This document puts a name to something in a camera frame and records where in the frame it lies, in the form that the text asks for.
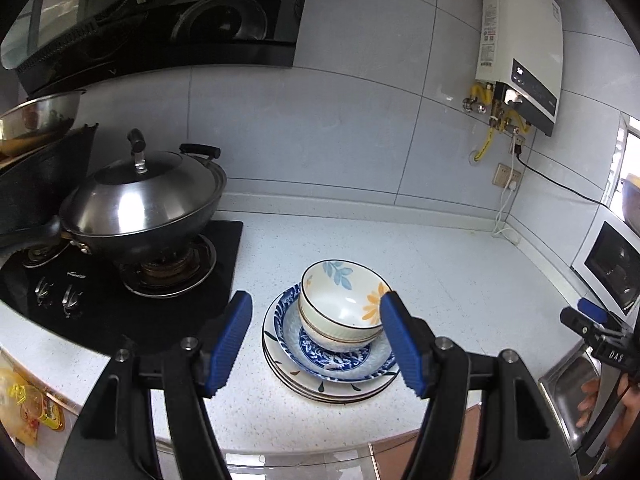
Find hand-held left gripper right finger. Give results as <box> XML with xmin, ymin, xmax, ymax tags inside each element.
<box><xmin>379</xmin><ymin>291</ymin><xmax>583</xmax><ymax>480</ymax></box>

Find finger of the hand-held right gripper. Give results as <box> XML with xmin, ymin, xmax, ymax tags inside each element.
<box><xmin>577</xmin><ymin>298</ymin><xmax>626</xmax><ymax>333</ymax></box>
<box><xmin>560</xmin><ymin>306</ymin><xmax>608</xmax><ymax>348</ymax></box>

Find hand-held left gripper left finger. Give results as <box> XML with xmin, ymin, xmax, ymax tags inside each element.
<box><xmin>55</xmin><ymin>291</ymin><xmax>253</xmax><ymax>480</ymax></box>

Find blue patterned deep plate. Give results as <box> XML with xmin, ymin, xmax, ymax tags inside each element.
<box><xmin>274</xmin><ymin>282</ymin><xmax>401</xmax><ymax>383</ymax></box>

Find white floral bowl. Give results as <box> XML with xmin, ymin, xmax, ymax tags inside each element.
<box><xmin>299</xmin><ymin>305</ymin><xmax>386</xmax><ymax>354</ymax></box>
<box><xmin>299</xmin><ymin>259</ymin><xmax>393</xmax><ymax>341</ymax></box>

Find white plate black stripes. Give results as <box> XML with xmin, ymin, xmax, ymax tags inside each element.
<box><xmin>263</xmin><ymin>305</ymin><xmax>402</xmax><ymax>398</ymax></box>

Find person's right hand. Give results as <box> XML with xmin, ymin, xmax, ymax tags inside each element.
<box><xmin>574</xmin><ymin>379</ymin><xmax>632</xmax><ymax>453</ymax></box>

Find white microwave oven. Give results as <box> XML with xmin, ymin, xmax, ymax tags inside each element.
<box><xmin>571</xmin><ymin>210</ymin><xmax>640</xmax><ymax>317</ymax></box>

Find stainless steel sink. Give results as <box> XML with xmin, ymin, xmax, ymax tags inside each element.
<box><xmin>539</xmin><ymin>347</ymin><xmax>608</xmax><ymax>462</ymax></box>

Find round gas burner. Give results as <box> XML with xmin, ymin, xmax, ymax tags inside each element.
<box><xmin>120</xmin><ymin>234</ymin><xmax>218</xmax><ymax>300</ymax></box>
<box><xmin>20</xmin><ymin>240</ymin><xmax>71</xmax><ymax>269</ymax></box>

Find black steel wok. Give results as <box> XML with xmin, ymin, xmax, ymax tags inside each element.
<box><xmin>0</xmin><ymin>144</ymin><xmax>228</xmax><ymax>267</ymax></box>

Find black glass gas cooktop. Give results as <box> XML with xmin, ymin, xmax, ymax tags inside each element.
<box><xmin>0</xmin><ymin>220</ymin><xmax>244</xmax><ymax>357</ymax></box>

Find metal cooktop knob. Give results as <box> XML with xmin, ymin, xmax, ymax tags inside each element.
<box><xmin>34</xmin><ymin>277</ymin><xmax>55</xmax><ymax>307</ymax></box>
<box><xmin>62</xmin><ymin>285</ymin><xmax>84</xmax><ymax>317</ymax></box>

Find window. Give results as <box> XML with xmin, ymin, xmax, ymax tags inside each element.
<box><xmin>607</xmin><ymin>112</ymin><xmax>640</xmax><ymax>211</ymax></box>

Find steel wok lid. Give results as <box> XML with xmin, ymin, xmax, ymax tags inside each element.
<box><xmin>60</xmin><ymin>129</ymin><xmax>227</xmax><ymax>237</ymax></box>

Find yellow plastic packet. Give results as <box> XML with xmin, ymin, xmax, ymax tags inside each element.
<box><xmin>0</xmin><ymin>355</ymin><xmax>66</xmax><ymax>447</ymax></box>

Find black pot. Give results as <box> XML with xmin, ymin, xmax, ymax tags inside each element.
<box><xmin>0</xmin><ymin>122</ymin><xmax>100</xmax><ymax>237</ymax></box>

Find white water heater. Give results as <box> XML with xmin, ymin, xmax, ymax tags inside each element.
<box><xmin>475</xmin><ymin>0</ymin><xmax>565</xmax><ymax>137</ymax></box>

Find stainless steel bowl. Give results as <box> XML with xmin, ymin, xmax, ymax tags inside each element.
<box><xmin>0</xmin><ymin>89</ymin><xmax>87</xmax><ymax>158</ymax></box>

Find black range hood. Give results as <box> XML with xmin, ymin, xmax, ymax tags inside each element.
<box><xmin>0</xmin><ymin>0</ymin><xmax>315</xmax><ymax>97</ymax></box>

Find white power cable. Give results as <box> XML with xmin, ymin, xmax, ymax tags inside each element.
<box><xmin>491</xmin><ymin>182</ymin><xmax>521</xmax><ymax>246</ymax></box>

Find black power cable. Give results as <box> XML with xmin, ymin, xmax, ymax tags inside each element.
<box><xmin>514</xmin><ymin>144</ymin><xmax>621</xmax><ymax>209</ymax></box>

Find beige wall outlet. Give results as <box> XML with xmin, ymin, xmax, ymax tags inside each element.
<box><xmin>492</xmin><ymin>162</ymin><xmax>522</xmax><ymax>192</ymax></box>

